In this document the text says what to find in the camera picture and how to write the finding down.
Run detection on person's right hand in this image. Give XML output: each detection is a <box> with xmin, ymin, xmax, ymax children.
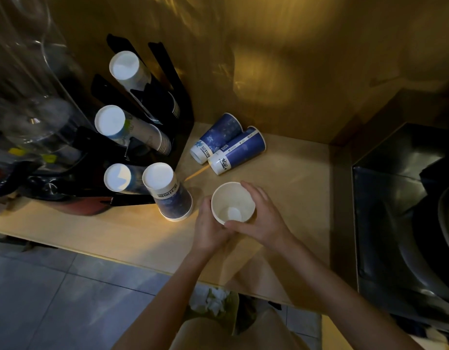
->
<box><xmin>224</xmin><ymin>181</ymin><xmax>295</xmax><ymax>249</ymax></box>

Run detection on person's left hand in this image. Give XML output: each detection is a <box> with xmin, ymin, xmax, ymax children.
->
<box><xmin>193</xmin><ymin>196</ymin><xmax>237</xmax><ymax>254</ymax></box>

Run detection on white paper cup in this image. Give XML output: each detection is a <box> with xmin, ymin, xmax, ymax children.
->
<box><xmin>211</xmin><ymin>182</ymin><xmax>256</xmax><ymax>226</ymax></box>

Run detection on person's right forearm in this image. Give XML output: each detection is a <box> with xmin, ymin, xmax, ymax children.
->
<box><xmin>272</xmin><ymin>233</ymin><xmax>423</xmax><ymax>350</ymax></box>

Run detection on person's left forearm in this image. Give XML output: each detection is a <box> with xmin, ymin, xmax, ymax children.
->
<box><xmin>113</xmin><ymin>248</ymin><xmax>225</xmax><ymax>350</ymax></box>

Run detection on blue paper cup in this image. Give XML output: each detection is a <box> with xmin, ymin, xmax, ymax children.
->
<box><xmin>142</xmin><ymin>162</ymin><xmax>193</xmax><ymax>222</ymax></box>
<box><xmin>208</xmin><ymin>126</ymin><xmax>266</xmax><ymax>175</ymax></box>
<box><xmin>190</xmin><ymin>113</ymin><xmax>243</xmax><ymax>165</ymax></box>

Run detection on wooden stirrer stick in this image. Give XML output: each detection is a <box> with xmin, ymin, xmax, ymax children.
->
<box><xmin>184</xmin><ymin>167</ymin><xmax>210</xmax><ymax>182</ymax></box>

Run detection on crumpled white tissues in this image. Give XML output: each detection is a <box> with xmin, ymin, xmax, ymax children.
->
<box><xmin>190</xmin><ymin>288</ymin><xmax>229</xmax><ymax>315</ymax></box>

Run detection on waste bin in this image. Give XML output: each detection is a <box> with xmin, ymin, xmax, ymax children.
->
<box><xmin>184</xmin><ymin>286</ymin><xmax>240</xmax><ymax>330</ymax></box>

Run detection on stack of blue paper cups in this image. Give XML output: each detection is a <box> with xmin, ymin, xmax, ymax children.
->
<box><xmin>103</xmin><ymin>163</ymin><xmax>152</xmax><ymax>195</ymax></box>

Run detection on black cup holder rack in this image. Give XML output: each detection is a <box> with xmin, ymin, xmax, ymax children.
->
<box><xmin>69</xmin><ymin>34</ymin><xmax>196</xmax><ymax>207</ymax></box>

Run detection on stack of white paper cups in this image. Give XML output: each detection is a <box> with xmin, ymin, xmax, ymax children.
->
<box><xmin>109</xmin><ymin>51</ymin><xmax>181</xmax><ymax>122</ymax></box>
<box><xmin>94</xmin><ymin>105</ymin><xmax>173</xmax><ymax>156</ymax></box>

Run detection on clear-tank drink dispenser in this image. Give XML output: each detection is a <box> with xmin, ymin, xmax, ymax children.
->
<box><xmin>0</xmin><ymin>0</ymin><xmax>101</xmax><ymax>202</ymax></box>

